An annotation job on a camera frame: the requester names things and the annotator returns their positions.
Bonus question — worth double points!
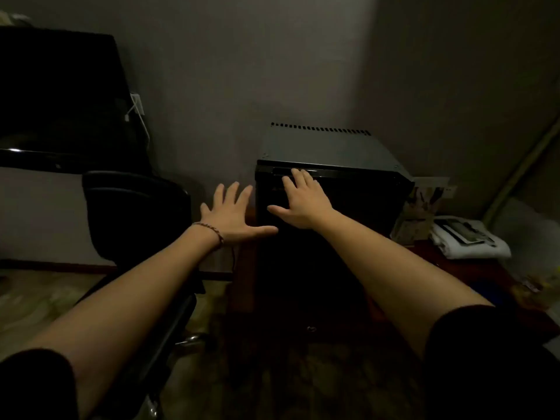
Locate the person's left hand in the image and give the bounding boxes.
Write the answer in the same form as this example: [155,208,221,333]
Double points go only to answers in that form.
[195,181,279,250]

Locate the black office chair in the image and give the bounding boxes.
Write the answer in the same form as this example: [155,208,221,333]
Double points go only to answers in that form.
[76,170,215,420]

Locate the black television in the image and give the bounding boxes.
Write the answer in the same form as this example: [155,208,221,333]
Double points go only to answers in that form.
[0,26,152,174]

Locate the person's right hand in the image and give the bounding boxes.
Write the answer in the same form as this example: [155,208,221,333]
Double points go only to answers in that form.
[267,168,340,231]

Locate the white wall panel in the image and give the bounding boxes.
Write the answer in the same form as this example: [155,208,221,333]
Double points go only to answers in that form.
[492,198,560,281]

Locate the person's right forearm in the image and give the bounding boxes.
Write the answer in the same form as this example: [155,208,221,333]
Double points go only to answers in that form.
[311,209,495,359]

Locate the person's left forearm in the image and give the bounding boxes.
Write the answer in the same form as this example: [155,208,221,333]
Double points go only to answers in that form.
[22,225,222,418]

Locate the white folded towel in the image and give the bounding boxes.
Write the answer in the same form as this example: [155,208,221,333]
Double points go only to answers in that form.
[428,216,512,260]

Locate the person's black left sleeve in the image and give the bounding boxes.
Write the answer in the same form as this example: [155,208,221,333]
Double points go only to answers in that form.
[0,348,79,420]

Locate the person's black right sleeve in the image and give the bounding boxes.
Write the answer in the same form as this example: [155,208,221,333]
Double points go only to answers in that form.
[423,304,560,420]

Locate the braided wrist bracelet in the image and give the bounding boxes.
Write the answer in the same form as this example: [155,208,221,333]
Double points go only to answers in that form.
[191,221,225,246]

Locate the green wall pipe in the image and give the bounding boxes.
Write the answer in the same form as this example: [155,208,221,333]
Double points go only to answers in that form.
[481,120,560,226]

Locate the remote controls on black folder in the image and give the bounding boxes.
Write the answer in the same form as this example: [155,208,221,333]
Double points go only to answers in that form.
[437,218,498,248]

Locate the yellow capped liquid bottle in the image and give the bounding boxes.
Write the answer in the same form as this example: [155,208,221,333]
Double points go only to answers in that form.
[520,266,560,309]

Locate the red wooden side cabinet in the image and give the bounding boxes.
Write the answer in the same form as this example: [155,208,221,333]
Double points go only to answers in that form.
[411,240,560,342]

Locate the person's black sleeve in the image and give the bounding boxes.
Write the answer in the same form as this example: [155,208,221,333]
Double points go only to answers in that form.
[423,304,560,420]
[0,348,79,420]

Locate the printed brochure stand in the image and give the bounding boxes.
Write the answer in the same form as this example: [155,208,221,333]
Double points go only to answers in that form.
[390,177,450,246]

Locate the white power cable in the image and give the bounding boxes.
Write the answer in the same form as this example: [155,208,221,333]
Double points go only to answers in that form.
[124,104,152,149]

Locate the black mini fridge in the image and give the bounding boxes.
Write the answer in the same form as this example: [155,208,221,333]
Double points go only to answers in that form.
[255,122,415,328]

